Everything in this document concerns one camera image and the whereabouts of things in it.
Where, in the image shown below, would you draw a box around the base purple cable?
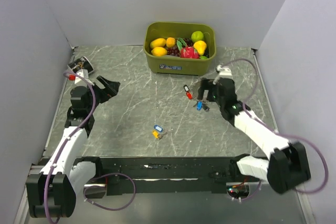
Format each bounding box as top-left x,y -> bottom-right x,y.
83,173 -> 137,211

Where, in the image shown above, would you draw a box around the yellow mango lower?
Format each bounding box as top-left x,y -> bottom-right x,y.
151,47 -> 167,57

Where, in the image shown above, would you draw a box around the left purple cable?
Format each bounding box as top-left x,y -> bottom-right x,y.
43,71 -> 96,224

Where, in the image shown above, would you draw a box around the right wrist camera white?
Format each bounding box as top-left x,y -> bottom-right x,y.
216,65 -> 233,79

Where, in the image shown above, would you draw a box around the black tag key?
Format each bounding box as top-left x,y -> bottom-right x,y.
183,85 -> 190,92

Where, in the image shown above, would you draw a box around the green apple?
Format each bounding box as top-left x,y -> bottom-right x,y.
191,31 -> 204,43

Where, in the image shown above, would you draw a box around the yellow mango upper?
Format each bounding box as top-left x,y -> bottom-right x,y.
150,38 -> 166,49

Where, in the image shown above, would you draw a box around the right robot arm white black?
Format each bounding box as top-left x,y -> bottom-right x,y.
198,78 -> 311,194

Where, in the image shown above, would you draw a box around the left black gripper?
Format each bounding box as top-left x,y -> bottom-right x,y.
85,76 -> 119,113

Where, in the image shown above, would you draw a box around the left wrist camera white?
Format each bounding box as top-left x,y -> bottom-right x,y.
68,69 -> 93,87

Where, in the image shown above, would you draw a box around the dark red grapes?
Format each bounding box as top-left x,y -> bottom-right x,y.
165,38 -> 193,57

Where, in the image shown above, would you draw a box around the blue tag key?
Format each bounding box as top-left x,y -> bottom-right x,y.
154,125 -> 164,133
196,101 -> 203,111

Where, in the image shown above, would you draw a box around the black printed can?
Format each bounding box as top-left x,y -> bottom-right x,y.
68,56 -> 95,74

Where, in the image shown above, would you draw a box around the yellow pear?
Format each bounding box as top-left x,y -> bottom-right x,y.
193,40 -> 207,56

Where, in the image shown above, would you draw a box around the pink dragon fruit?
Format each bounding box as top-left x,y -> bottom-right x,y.
180,47 -> 200,59

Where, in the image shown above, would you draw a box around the orange fruit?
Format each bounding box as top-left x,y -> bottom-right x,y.
166,37 -> 176,48

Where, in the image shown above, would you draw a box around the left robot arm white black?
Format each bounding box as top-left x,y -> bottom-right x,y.
26,76 -> 120,220

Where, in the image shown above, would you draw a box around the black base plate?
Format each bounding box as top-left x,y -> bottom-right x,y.
73,156 -> 263,196

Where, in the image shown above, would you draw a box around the yellow mango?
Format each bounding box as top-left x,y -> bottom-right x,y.
151,47 -> 167,57
150,38 -> 166,49

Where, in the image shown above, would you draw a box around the red tag key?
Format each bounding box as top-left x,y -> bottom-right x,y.
186,92 -> 193,100

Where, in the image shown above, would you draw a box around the yellow tag key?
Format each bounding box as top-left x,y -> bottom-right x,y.
152,130 -> 167,140

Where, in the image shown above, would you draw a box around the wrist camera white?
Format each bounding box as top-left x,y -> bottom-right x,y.
216,65 -> 233,79
68,69 -> 93,87

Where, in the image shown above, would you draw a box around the olive green plastic bin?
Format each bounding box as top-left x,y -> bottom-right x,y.
143,22 -> 216,76

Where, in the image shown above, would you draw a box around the metal keyring disc with rings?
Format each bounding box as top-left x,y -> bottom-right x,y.
191,80 -> 202,102

